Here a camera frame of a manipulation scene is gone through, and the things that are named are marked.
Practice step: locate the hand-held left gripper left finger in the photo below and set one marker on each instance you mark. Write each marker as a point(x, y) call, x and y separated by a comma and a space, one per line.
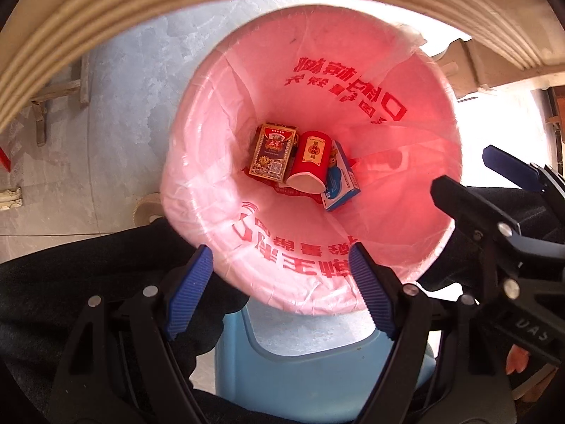
point(190, 291)

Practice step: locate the blue plastic stool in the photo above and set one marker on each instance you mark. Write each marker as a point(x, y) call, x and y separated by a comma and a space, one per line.
point(309, 371)

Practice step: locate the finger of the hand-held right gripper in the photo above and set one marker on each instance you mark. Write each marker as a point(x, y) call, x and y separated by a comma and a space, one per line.
point(463, 203)
point(512, 163)

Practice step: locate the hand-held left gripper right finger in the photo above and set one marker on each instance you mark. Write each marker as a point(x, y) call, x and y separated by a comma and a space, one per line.
point(370, 291)

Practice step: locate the red paper cup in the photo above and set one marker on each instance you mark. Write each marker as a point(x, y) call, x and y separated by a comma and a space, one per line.
point(309, 154)

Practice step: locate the yellow red card box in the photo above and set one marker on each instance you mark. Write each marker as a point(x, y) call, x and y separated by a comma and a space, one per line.
point(271, 150)

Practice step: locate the pink trash bin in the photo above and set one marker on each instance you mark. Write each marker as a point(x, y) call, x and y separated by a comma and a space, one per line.
point(397, 119)

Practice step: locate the wooden stool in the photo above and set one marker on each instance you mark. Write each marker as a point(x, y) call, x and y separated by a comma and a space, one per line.
point(42, 110)

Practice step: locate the blue white medicine box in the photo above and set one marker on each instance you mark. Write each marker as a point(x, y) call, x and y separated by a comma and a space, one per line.
point(340, 185)

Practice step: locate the person's dark trousers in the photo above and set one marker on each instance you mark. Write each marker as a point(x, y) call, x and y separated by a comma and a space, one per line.
point(88, 265)

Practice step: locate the person's right hand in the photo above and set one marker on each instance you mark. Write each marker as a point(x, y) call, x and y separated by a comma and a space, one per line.
point(516, 361)

